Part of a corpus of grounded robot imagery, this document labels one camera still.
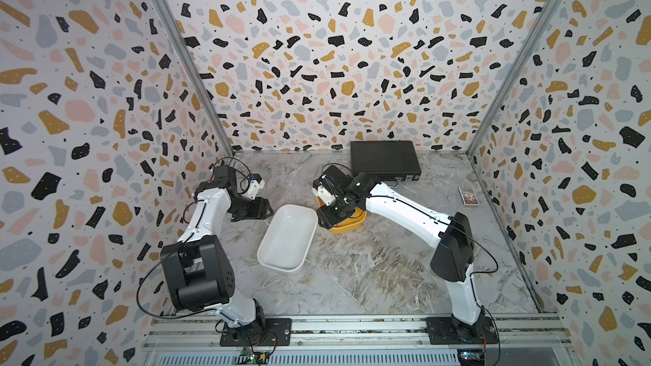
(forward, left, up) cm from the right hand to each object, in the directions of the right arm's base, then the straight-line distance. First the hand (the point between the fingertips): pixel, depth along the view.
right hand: (324, 220), depth 82 cm
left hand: (+4, +21, -2) cm, 21 cm away
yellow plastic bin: (+5, -10, -10) cm, 15 cm away
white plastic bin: (0, +14, -14) cm, 20 cm away
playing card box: (+22, -58, -15) cm, 64 cm away
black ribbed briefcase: (+38, -25, -11) cm, 47 cm away
